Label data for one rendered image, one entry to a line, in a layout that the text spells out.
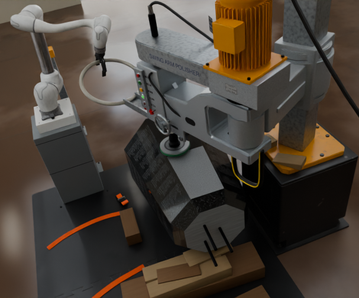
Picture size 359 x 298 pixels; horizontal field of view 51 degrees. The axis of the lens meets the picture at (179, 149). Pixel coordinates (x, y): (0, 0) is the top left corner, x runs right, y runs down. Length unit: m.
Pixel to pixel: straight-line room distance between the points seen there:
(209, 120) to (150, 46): 0.53
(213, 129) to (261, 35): 0.67
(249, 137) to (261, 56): 0.45
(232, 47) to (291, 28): 0.77
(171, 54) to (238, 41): 0.54
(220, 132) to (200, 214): 0.55
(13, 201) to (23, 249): 0.66
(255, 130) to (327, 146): 0.95
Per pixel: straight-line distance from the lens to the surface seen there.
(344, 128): 4.33
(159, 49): 2.14
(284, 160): 2.64
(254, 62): 1.75
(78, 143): 3.42
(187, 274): 2.74
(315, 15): 2.26
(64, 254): 3.43
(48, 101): 3.32
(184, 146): 2.68
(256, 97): 1.72
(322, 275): 3.07
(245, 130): 1.96
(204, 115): 2.09
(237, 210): 2.50
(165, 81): 2.30
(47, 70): 3.43
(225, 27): 1.62
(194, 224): 2.44
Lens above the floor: 2.57
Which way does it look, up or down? 39 degrees down
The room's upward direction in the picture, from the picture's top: 10 degrees counter-clockwise
